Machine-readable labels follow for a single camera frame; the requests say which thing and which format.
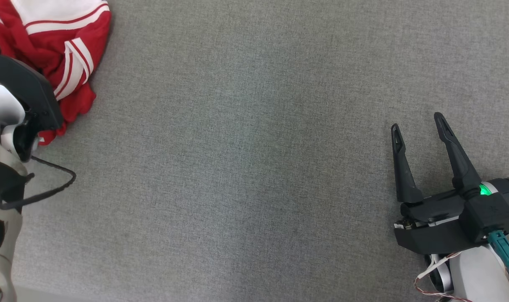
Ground teal camera cable connector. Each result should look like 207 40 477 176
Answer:
487 230 509 279

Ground thin red white wires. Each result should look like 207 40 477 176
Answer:
414 252 473 302

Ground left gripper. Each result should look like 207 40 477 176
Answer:
0 83 39 162

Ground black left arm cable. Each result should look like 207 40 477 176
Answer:
0 156 76 210

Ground red white basketball jersey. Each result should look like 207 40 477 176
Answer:
0 0 112 146

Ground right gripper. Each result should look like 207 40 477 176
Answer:
391 112 509 229

